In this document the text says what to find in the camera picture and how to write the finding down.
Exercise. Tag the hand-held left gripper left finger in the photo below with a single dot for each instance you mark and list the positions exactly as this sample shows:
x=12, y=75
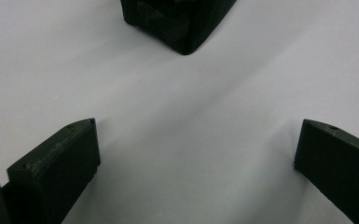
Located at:
x=56, y=174

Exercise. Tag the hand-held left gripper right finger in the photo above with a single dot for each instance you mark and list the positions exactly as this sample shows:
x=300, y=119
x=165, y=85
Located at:
x=342, y=168

